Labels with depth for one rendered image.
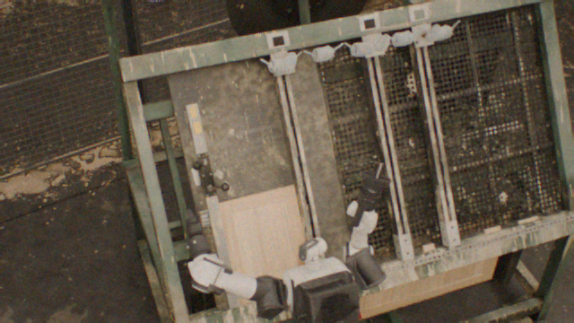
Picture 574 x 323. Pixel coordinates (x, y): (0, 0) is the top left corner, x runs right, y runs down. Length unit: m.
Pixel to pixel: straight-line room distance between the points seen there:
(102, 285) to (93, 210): 0.68
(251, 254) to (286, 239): 0.18
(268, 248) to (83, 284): 1.70
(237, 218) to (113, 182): 2.19
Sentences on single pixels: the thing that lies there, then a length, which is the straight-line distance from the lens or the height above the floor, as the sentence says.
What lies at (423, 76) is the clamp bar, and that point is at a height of 1.62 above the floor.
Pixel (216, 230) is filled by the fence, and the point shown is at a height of 1.21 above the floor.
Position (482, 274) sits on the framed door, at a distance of 4.56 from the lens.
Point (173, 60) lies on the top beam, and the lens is 3.28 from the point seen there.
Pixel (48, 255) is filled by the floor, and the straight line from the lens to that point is 5.12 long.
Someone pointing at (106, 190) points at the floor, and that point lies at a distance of 5.46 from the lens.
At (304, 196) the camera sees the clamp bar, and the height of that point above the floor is 1.26.
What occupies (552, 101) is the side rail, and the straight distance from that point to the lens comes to 4.12.
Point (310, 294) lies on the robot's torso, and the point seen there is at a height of 1.41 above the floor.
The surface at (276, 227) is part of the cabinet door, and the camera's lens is 3.51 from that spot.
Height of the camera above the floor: 3.69
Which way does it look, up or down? 41 degrees down
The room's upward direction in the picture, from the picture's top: 1 degrees clockwise
